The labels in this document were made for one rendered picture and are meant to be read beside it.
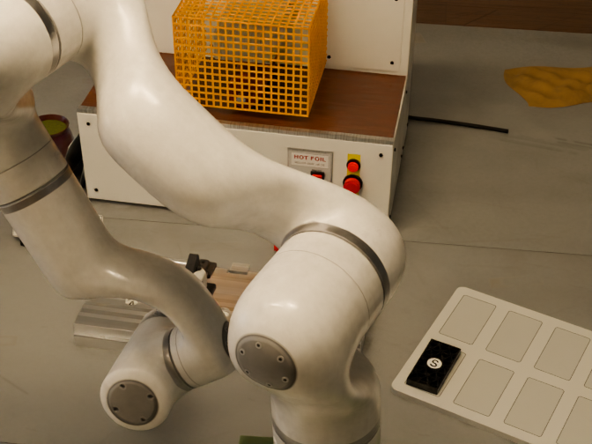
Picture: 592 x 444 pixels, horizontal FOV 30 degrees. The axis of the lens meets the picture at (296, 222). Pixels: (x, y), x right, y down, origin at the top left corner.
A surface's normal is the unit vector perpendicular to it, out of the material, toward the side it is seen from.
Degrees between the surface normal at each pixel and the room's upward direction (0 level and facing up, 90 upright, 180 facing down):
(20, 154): 63
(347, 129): 0
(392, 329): 0
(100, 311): 0
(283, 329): 50
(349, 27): 90
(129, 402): 77
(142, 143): 72
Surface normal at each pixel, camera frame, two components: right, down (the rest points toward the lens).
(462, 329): 0.01, -0.80
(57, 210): 0.48, 0.08
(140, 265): 0.25, -0.83
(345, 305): 0.68, -0.27
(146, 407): -0.14, 0.40
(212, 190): 0.18, 0.33
